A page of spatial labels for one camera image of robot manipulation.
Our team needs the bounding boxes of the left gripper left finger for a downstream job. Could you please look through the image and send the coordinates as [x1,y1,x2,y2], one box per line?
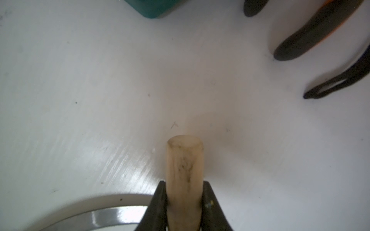
[135,181,168,231]

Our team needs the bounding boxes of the green plastic tool case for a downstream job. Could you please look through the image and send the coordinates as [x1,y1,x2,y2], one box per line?
[125,0,181,19]

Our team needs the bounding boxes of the sickle wooden handle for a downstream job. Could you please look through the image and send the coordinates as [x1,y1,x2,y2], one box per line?
[166,135,204,231]
[43,206,147,231]

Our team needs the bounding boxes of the black red handled pliers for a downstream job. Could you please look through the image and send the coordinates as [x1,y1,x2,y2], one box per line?
[243,0,370,100]

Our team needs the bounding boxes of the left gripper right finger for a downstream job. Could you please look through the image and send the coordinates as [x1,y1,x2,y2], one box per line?
[200,181,233,231]

